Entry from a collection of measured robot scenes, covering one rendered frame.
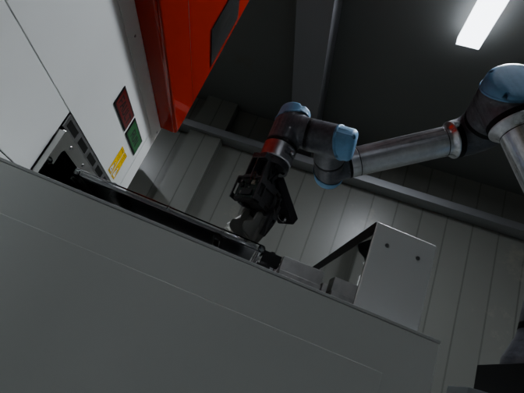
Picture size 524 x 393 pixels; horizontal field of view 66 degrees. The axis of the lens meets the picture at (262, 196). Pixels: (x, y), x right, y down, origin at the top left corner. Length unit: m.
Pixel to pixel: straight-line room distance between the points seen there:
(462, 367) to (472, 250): 0.87
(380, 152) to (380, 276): 0.49
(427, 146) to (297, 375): 0.72
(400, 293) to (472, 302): 2.84
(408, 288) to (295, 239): 2.65
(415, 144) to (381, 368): 0.65
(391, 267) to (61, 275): 0.42
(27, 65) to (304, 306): 0.48
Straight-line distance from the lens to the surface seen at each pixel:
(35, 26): 0.65
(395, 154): 1.03
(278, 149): 0.87
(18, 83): 0.65
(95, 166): 0.94
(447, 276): 3.40
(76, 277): 0.50
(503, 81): 0.99
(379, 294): 0.58
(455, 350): 3.32
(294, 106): 0.93
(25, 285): 0.51
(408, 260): 0.61
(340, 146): 0.88
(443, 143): 1.07
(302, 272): 0.75
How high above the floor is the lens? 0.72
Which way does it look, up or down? 21 degrees up
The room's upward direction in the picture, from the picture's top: 23 degrees clockwise
